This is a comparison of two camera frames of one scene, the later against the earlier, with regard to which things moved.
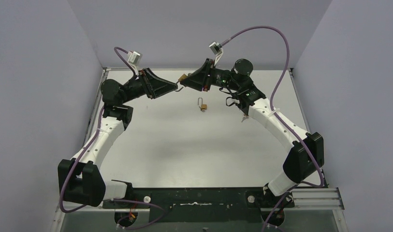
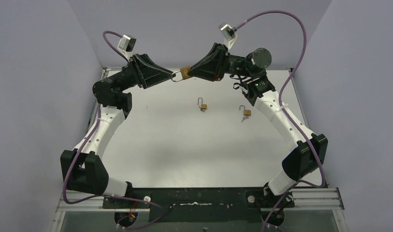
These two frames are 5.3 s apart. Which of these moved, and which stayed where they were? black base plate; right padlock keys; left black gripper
Moved: left black gripper
Stayed: black base plate; right padlock keys
